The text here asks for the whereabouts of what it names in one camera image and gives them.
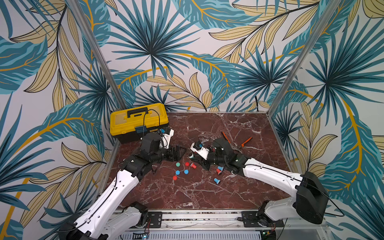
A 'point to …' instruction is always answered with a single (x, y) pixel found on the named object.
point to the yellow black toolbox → (123, 121)
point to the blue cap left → (177, 172)
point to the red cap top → (187, 164)
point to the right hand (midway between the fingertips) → (192, 155)
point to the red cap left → (175, 178)
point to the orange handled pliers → (235, 147)
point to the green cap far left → (178, 164)
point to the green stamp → (190, 155)
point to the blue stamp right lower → (217, 181)
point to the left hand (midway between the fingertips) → (180, 151)
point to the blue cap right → (186, 172)
